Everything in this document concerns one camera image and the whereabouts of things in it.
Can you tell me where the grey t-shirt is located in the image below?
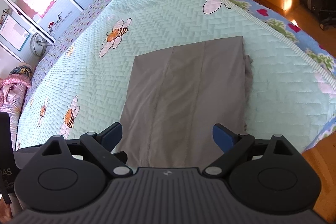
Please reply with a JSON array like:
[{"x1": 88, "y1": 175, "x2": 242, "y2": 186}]
[{"x1": 117, "y1": 36, "x2": 252, "y2": 169}]

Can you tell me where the person's left hand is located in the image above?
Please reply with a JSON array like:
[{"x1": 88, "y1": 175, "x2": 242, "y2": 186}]
[{"x1": 0, "y1": 197, "x2": 13, "y2": 223}]

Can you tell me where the mint quilted bee bedspread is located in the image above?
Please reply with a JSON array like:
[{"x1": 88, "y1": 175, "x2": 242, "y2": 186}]
[{"x1": 15, "y1": 0, "x2": 335, "y2": 159}]

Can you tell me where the pink fuzzy blanket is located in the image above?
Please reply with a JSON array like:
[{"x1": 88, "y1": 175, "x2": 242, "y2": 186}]
[{"x1": 0, "y1": 74, "x2": 31, "y2": 107}]

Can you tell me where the colourful patterned pillow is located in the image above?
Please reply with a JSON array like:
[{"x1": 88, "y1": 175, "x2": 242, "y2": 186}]
[{"x1": 9, "y1": 65, "x2": 34, "y2": 79}]

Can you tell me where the white standing fan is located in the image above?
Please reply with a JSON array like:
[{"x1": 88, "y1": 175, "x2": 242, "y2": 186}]
[{"x1": 30, "y1": 33, "x2": 52, "y2": 57}]

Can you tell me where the floral bed sheet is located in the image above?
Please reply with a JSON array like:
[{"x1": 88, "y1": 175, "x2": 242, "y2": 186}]
[{"x1": 16, "y1": 0, "x2": 335, "y2": 151}]

